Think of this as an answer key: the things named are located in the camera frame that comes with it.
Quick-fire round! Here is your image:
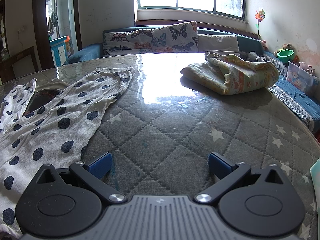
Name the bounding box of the white polka dot garment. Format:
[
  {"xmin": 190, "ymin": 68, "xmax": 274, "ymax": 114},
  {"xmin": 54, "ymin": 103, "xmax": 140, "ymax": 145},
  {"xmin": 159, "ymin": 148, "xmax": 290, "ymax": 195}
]
[{"xmin": 1, "ymin": 67, "xmax": 135, "ymax": 239}]

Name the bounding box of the grey quilted star table cover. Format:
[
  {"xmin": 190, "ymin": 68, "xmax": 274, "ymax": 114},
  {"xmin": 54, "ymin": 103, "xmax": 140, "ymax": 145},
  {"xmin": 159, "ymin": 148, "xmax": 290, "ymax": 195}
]
[{"xmin": 1, "ymin": 53, "xmax": 319, "ymax": 239}]

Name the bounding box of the folded yellow patterned blanket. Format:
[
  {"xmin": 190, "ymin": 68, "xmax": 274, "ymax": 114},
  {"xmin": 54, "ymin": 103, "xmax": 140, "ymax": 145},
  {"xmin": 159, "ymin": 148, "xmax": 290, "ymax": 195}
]
[{"xmin": 181, "ymin": 51, "xmax": 280, "ymax": 95}]

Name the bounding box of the clear plastic storage box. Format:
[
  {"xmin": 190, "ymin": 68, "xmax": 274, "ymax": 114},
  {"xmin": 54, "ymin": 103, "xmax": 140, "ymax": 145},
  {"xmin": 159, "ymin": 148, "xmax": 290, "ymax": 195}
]
[{"xmin": 286, "ymin": 62, "xmax": 319, "ymax": 96}]

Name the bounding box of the grey plush toy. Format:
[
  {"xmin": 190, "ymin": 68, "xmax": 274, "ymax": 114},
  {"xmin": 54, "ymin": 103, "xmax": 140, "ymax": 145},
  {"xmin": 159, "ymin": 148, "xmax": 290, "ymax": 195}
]
[{"xmin": 247, "ymin": 51, "xmax": 267, "ymax": 62}]

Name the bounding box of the plain white cushion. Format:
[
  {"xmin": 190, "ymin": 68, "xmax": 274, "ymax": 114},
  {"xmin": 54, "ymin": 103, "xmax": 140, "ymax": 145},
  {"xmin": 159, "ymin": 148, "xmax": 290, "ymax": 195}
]
[{"xmin": 198, "ymin": 34, "xmax": 240, "ymax": 55}]

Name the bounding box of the green plastic bowl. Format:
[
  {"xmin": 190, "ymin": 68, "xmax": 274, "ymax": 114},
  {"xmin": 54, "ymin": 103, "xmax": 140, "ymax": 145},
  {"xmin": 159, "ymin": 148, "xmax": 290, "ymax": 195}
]
[{"xmin": 277, "ymin": 49, "xmax": 295, "ymax": 63}]

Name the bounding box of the blue white cabinet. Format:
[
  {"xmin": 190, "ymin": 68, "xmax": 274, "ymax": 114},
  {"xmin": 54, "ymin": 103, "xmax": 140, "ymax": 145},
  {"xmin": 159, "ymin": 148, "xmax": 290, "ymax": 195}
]
[{"xmin": 49, "ymin": 36, "xmax": 67, "ymax": 67}]

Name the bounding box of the brown teddy bear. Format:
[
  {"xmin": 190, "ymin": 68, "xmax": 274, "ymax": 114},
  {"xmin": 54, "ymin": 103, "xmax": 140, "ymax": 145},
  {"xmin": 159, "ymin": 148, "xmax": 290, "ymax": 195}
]
[{"xmin": 274, "ymin": 43, "xmax": 299, "ymax": 63}]

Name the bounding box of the butterfly print pillow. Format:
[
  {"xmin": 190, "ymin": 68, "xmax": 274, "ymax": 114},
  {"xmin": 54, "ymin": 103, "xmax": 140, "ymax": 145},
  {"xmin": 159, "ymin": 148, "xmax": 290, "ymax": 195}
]
[{"xmin": 103, "ymin": 22, "xmax": 199, "ymax": 56}]

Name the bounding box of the blue sofa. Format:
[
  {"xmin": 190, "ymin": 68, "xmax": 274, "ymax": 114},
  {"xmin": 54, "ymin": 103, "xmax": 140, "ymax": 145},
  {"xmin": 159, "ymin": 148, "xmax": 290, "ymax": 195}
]
[{"xmin": 65, "ymin": 22, "xmax": 319, "ymax": 133}]

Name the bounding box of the colourful pinwheel toy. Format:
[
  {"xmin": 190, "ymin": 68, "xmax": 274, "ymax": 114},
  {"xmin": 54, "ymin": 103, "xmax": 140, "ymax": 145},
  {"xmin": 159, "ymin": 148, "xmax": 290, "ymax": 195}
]
[{"xmin": 255, "ymin": 9, "xmax": 265, "ymax": 37}]

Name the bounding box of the dark wooden door frame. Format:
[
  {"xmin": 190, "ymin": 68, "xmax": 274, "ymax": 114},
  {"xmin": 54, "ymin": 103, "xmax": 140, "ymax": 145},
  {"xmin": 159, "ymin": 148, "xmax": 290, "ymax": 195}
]
[{"xmin": 32, "ymin": 0, "xmax": 83, "ymax": 70}]

